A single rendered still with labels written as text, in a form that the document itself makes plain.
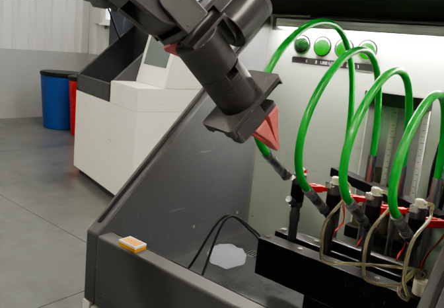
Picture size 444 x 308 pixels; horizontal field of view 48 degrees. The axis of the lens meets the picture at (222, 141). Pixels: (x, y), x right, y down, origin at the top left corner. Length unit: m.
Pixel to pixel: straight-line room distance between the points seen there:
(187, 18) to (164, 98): 3.30
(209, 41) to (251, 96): 0.09
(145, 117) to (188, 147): 2.61
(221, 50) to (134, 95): 3.22
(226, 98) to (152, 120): 3.24
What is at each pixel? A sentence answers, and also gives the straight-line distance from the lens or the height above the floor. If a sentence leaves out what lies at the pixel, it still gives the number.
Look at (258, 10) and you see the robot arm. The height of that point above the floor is 1.41.
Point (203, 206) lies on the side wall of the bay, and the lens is 1.30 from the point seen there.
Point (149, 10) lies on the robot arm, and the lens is 0.56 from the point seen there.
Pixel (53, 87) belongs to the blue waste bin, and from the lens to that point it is 7.01.
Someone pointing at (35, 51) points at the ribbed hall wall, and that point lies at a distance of 7.98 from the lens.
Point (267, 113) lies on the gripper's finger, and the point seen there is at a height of 1.28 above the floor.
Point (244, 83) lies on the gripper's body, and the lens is 0.61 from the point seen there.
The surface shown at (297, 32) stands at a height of 1.40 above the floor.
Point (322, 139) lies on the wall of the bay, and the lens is 1.31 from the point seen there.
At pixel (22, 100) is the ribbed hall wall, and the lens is 7.96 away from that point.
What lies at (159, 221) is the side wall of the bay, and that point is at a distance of 1.20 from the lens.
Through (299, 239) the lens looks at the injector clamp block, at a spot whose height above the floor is 0.98.
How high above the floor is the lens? 1.37
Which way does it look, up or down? 11 degrees down
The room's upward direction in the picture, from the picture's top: 5 degrees clockwise
